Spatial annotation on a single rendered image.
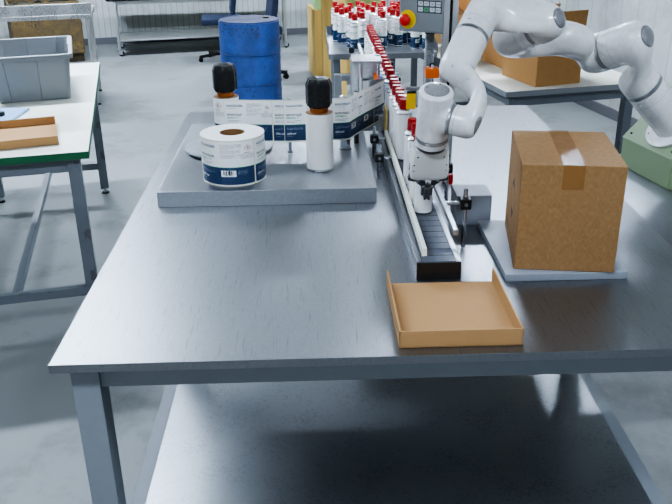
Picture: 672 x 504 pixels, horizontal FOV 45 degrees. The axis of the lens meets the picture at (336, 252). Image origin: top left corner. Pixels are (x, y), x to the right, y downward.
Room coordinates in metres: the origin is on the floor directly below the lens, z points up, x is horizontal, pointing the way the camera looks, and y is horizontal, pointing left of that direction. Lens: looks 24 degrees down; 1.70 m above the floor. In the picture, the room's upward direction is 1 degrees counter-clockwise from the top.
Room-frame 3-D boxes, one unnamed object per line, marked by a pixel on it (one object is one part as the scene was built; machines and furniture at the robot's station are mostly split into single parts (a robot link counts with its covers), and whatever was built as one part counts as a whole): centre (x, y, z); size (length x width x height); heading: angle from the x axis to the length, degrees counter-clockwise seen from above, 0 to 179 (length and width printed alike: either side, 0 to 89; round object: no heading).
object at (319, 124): (2.52, 0.05, 1.03); 0.09 x 0.09 x 0.30
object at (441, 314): (1.61, -0.26, 0.85); 0.30 x 0.26 x 0.04; 1
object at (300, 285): (2.48, -0.13, 0.82); 2.10 x 1.50 x 0.02; 1
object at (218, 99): (2.76, 0.37, 1.04); 0.09 x 0.09 x 0.29
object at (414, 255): (2.60, -0.23, 0.85); 1.65 x 0.11 x 0.05; 1
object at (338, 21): (5.08, -0.28, 0.98); 0.57 x 0.46 x 0.21; 91
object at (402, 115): (2.61, -0.23, 0.98); 0.05 x 0.05 x 0.20
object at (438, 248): (2.60, -0.23, 0.86); 1.65 x 0.08 x 0.04; 1
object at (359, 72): (3.03, -0.13, 1.01); 0.14 x 0.13 x 0.26; 1
